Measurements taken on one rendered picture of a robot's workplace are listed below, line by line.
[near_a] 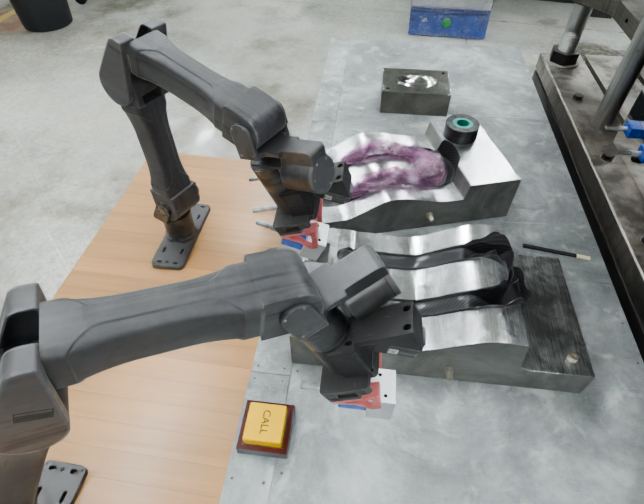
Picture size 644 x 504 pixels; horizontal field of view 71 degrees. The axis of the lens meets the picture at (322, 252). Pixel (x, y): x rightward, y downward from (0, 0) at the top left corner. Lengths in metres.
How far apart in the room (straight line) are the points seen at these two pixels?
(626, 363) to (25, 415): 0.91
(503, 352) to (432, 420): 0.16
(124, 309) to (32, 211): 2.28
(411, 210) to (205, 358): 0.53
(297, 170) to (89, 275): 0.58
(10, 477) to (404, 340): 0.43
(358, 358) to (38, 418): 0.31
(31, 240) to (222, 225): 1.55
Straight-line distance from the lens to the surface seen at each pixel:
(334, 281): 0.48
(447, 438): 0.81
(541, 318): 0.91
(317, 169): 0.65
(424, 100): 1.44
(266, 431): 0.76
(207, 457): 0.80
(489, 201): 1.10
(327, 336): 0.51
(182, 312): 0.42
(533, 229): 1.15
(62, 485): 0.85
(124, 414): 0.87
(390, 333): 0.51
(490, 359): 0.80
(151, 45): 0.77
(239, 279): 0.44
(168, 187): 0.93
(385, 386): 0.65
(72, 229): 2.48
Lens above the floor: 1.54
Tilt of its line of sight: 48 degrees down
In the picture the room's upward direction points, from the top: straight up
